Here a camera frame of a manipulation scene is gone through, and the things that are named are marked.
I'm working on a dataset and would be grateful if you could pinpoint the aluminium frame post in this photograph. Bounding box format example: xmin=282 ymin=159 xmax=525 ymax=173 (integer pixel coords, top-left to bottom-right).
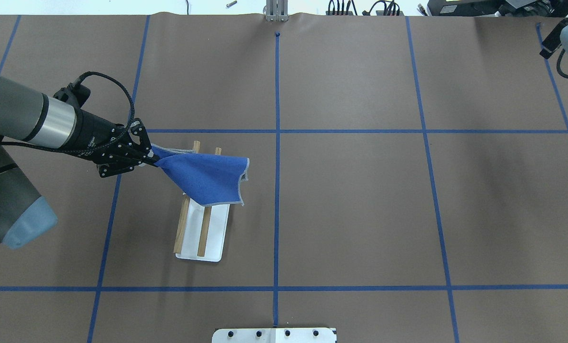
xmin=264 ymin=0 xmax=289 ymax=22

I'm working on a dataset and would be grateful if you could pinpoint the left wooden rack rod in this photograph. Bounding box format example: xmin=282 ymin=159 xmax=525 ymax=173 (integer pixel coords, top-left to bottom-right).
xmin=173 ymin=141 xmax=201 ymax=253

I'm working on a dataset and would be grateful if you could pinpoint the white towel rack base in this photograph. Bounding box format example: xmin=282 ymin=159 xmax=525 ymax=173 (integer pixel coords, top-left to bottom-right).
xmin=174 ymin=199 xmax=230 ymax=262

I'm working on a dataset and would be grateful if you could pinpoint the wooden rack rod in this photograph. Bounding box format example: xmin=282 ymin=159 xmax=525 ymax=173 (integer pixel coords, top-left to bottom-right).
xmin=197 ymin=206 xmax=212 ymax=258
xmin=173 ymin=141 xmax=201 ymax=253

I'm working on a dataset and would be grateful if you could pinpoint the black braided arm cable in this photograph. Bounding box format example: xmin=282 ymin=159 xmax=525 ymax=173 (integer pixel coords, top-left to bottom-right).
xmin=0 ymin=71 xmax=136 ymax=154

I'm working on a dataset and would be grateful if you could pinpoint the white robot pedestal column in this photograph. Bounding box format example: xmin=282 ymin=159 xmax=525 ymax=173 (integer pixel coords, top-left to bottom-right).
xmin=211 ymin=327 xmax=338 ymax=343

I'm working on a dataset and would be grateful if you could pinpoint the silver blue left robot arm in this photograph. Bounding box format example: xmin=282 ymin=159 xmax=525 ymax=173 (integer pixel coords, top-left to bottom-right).
xmin=0 ymin=71 xmax=160 ymax=250

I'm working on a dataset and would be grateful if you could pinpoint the right wooden rack rod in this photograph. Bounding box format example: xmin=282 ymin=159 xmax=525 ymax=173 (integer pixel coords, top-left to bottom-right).
xmin=197 ymin=206 xmax=212 ymax=258

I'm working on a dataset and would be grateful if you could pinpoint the black cable bundle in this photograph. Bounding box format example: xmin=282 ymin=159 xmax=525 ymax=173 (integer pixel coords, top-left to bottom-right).
xmin=327 ymin=0 xmax=403 ymax=17

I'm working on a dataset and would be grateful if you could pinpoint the blue microfiber towel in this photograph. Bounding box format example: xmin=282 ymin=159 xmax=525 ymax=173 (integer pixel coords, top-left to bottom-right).
xmin=152 ymin=144 xmax=250 ymax=207

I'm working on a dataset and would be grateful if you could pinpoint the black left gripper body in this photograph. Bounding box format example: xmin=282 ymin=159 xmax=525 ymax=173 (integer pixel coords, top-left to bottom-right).
xmin=72 ymin=110 xmax=152 ymax=178

